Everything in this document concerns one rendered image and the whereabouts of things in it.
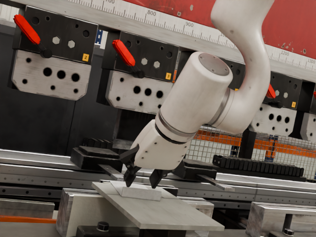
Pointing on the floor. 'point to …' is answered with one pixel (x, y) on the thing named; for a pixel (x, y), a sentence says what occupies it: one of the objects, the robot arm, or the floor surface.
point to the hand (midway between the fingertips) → (142, 177)
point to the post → (247, 144)
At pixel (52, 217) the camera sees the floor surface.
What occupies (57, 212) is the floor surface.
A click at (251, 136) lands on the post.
